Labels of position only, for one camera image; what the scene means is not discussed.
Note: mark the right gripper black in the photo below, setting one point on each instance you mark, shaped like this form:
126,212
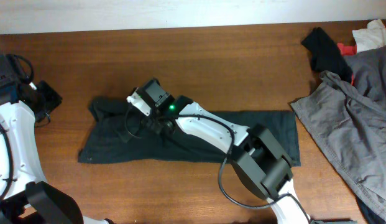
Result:
153,124

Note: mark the red garment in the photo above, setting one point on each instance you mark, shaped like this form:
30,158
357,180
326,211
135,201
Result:
346,49

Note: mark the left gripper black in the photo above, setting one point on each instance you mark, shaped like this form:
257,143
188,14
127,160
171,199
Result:
54,99

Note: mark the black Nike t-shirt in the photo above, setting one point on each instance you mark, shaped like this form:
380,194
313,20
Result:
118,135

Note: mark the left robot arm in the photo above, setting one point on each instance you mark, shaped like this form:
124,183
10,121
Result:
25,195

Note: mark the grey garment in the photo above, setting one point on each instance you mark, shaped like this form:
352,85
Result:
348,123

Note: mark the white garment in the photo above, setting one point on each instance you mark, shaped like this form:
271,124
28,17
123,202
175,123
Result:
372,37

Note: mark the black garment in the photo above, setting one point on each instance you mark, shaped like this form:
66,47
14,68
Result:
325,55

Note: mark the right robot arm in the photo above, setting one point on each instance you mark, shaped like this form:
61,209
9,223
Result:
260,162

